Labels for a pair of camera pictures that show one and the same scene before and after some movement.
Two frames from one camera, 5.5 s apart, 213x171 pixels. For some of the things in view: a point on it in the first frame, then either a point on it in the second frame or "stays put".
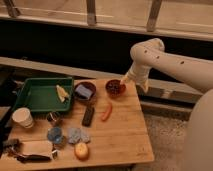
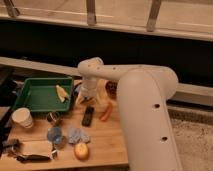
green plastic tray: (46, 94) stays put
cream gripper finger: (145, 85) to (95, 100)
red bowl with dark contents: (114, 88) stays put
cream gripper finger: (124, 80) to (79, 100)
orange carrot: (107, 113) stays put
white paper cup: (22, 116) stays put
